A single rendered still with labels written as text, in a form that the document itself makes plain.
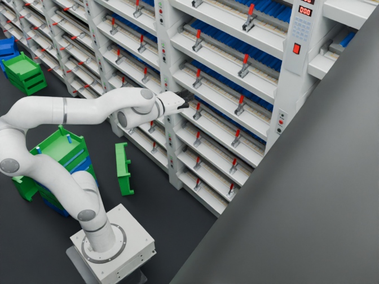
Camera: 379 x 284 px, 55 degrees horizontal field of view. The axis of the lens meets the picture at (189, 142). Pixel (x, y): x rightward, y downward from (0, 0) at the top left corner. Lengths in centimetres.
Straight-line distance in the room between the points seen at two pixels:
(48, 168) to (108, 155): 140
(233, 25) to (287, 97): 33
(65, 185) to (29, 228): 111
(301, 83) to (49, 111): 83
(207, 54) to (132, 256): 98
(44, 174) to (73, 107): 29
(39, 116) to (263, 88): 80
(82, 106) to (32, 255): 135
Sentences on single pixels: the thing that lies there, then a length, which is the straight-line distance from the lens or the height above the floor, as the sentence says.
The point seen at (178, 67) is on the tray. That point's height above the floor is 96.
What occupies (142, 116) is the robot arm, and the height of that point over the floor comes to 113.
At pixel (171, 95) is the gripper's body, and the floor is 110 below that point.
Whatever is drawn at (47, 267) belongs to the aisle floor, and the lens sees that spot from 237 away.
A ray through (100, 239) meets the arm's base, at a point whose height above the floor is 51.
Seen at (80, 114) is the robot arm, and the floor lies 120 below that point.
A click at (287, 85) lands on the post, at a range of 134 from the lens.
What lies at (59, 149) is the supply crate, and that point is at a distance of 234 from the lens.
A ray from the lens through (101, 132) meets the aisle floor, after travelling 298.
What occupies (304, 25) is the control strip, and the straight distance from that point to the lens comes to 120.
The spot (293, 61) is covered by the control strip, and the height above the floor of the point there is 132.
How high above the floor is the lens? 199
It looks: 45 degrees down
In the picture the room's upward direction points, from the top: 1 degrees counter-clockwise
